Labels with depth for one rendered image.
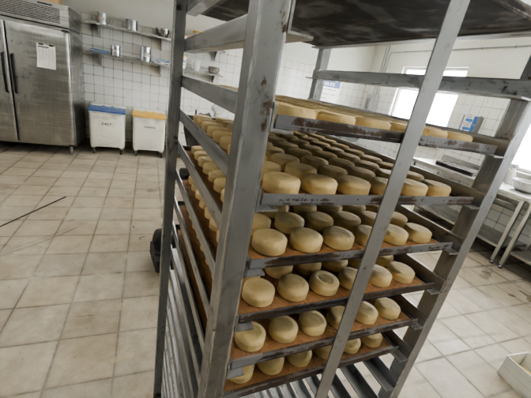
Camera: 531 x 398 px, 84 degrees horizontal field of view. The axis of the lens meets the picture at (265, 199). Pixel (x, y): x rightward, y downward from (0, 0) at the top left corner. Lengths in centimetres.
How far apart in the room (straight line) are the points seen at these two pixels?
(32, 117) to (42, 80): 55
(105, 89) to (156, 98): 85
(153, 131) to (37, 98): 161
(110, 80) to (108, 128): 96
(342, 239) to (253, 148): 23
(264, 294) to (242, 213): 17
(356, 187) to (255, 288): 21
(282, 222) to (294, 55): 631
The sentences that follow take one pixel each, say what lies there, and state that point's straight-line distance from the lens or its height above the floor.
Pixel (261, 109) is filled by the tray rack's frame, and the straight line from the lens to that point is 30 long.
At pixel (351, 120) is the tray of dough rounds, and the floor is 151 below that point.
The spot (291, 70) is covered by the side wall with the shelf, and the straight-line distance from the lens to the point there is 671.
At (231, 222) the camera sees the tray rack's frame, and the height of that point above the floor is 138.
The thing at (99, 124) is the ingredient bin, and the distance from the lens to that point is 559.
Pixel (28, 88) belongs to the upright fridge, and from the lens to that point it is 545.
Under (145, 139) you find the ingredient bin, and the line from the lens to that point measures 559.
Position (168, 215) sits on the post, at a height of 109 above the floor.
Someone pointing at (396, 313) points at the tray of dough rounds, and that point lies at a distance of 69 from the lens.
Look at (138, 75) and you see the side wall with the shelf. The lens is 611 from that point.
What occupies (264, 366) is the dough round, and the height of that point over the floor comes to 106.
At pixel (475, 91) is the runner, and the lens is 66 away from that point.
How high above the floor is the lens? 153
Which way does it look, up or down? 21 degrees down
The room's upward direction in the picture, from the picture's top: 11 degrees clockwise
